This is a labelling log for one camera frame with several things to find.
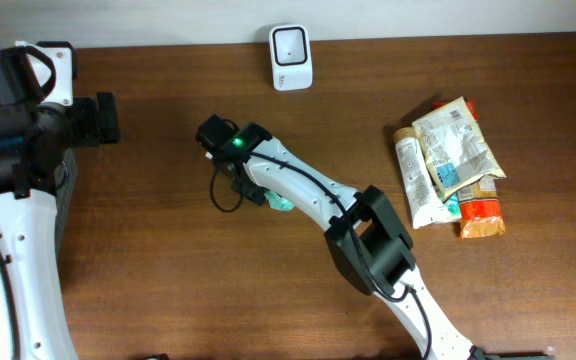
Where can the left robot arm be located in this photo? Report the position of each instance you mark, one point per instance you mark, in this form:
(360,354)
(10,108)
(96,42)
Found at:
(42,122)

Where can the yellow snack bag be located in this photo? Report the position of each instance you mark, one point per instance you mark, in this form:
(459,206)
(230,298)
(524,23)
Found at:
(455,151)

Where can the white barcode scanner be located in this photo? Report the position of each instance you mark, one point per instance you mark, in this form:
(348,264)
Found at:
(291,57)

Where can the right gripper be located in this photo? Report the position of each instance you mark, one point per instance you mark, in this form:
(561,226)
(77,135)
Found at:
(255,194)

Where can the teal tissue pack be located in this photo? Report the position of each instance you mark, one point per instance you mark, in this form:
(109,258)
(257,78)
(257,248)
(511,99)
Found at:
(450,211)

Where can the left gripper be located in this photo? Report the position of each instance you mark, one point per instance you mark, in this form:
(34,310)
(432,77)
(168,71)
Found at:
(91,132)

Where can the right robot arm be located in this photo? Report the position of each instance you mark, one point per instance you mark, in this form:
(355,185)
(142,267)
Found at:
(369,245)

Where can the spaghetti pack orange ends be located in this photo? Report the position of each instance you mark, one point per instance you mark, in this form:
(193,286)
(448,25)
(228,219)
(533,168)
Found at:
(480,207)

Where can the cream tube brown cap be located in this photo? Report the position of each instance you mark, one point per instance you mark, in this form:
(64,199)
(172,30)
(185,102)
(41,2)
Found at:
(424,204)

